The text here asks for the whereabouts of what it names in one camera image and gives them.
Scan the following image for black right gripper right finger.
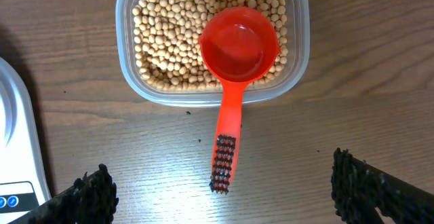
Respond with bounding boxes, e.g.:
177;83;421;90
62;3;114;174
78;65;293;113
331;148;433;224

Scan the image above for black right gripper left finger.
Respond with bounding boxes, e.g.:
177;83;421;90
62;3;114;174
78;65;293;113
12;164;119;224

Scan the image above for orange measuring scoop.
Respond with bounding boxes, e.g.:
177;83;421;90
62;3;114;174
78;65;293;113
198;6;281;195

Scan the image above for white digital kitchen scale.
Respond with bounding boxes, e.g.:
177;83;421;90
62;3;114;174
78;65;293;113
0;59;51;223

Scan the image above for clear plastic container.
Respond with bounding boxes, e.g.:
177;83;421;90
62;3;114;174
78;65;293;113
115;0;310;107

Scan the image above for yellow soybeans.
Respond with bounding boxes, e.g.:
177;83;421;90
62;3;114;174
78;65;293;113
132;0;288;90

